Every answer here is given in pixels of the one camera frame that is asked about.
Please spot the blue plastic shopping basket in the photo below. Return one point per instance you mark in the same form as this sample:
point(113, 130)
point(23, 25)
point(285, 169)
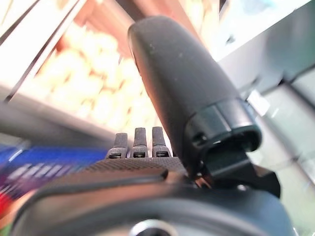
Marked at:
point(49, 162)

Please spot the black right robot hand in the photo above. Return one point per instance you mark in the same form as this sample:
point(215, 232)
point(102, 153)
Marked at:
point(182, 81)

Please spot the wooden display shelf stand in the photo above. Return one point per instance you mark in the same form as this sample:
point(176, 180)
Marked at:
point(49, 123)

